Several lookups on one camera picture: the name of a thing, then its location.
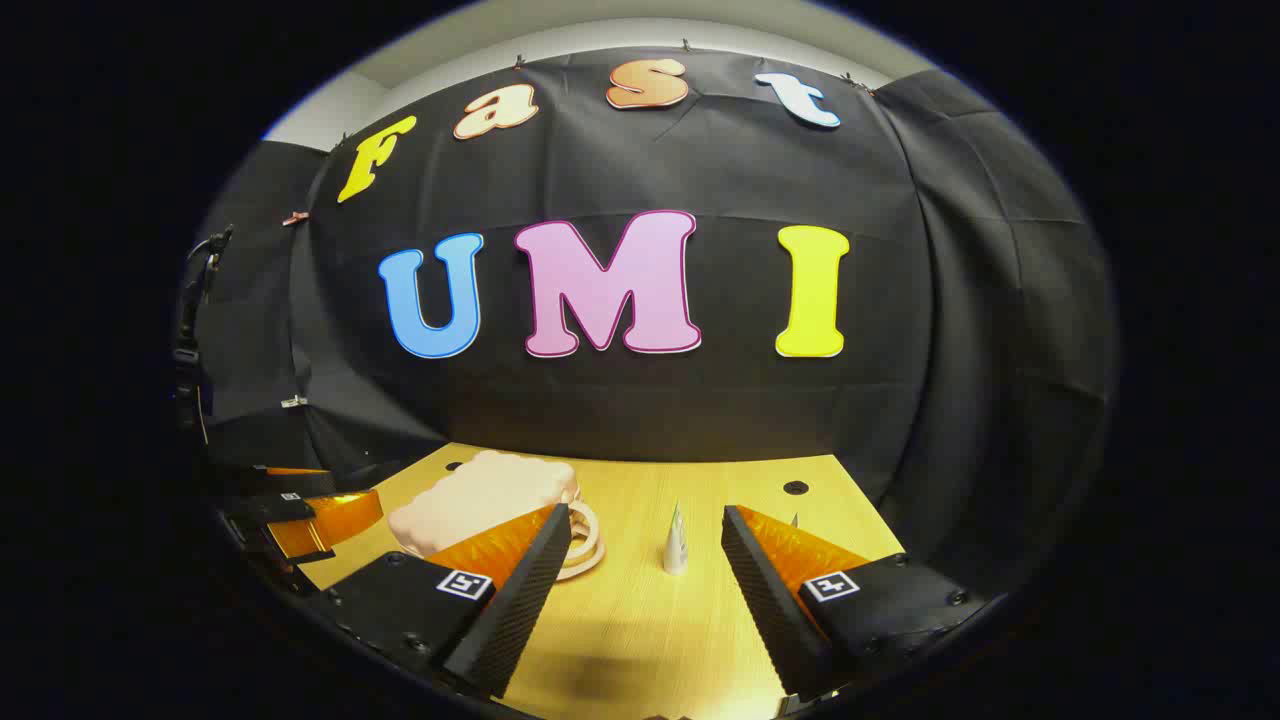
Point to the black backdrop cloth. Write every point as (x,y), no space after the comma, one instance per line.
(740,400)

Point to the copper cloth clip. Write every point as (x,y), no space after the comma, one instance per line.
(295,217)

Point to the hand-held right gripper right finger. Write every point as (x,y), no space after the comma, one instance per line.
(770,620)

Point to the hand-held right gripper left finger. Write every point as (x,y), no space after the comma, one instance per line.
(520,610)

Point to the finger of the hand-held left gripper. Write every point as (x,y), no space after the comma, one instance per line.
(270,510)
(290,482)

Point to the black camera stand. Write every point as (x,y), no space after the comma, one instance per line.
(188,310)

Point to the pink suitcase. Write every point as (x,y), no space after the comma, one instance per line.
(480,495)

